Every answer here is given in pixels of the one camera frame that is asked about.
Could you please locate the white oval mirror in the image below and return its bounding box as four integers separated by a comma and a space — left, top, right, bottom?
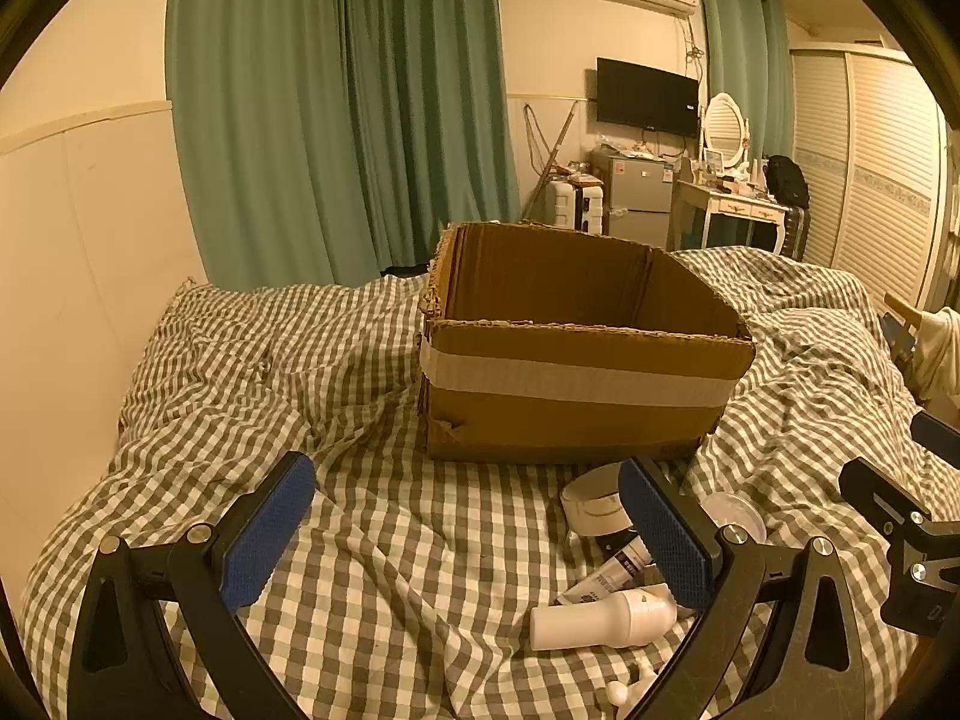
703, 92, 752, 173

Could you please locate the broom stick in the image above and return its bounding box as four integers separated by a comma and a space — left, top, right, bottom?
523, 101, 579, 221

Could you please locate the white radiator heater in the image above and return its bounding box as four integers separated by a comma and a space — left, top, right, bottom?
547, 180, 605, 233

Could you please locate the grey small fridge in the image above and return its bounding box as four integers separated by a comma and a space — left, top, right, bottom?
590, 148, 674, 248

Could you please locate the white louvred wardrobe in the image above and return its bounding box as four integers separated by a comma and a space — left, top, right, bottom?
789, 45, 950, 310

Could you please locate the person's right forearm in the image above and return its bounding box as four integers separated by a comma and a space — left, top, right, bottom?
909, 307, 960, 402

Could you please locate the white squeeze tube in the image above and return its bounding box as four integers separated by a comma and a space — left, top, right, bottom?
555, 536, 668, 607

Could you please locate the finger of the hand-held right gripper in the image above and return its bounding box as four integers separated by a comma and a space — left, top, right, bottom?
910, 409, 960, 470
838, 456, 960, 635

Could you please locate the white dressing table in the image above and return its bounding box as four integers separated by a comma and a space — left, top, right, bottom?
670, 176, 790, 252

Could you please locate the black wall television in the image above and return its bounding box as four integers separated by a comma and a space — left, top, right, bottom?
596, 58, 700, 138

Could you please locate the grey white checked blanket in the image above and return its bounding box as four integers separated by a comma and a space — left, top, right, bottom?
19, 246, 931, 720

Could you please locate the dark blue wooden-edged object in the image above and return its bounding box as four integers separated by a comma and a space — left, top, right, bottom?
883, 292, 920, 391

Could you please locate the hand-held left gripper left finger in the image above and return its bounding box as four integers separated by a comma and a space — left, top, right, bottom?
67, 451, 317, 720

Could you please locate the white plastic bottle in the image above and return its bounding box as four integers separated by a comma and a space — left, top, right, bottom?
530, 586, 678, 650

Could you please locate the green curtain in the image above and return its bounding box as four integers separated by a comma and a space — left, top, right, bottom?
337, 0, 522, 275
166, 0, 376, 290
696, 0, 796, 166

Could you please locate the white tape roll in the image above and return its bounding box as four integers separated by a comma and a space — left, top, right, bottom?
561, 465, 638, 538

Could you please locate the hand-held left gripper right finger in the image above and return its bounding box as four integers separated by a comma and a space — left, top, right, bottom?
616, 454, 875, 720

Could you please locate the brown cardboard box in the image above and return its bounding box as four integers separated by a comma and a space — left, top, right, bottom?
416, 220, 756, 466

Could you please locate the black bag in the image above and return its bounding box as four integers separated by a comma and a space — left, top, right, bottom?
765, 155, 812, 209

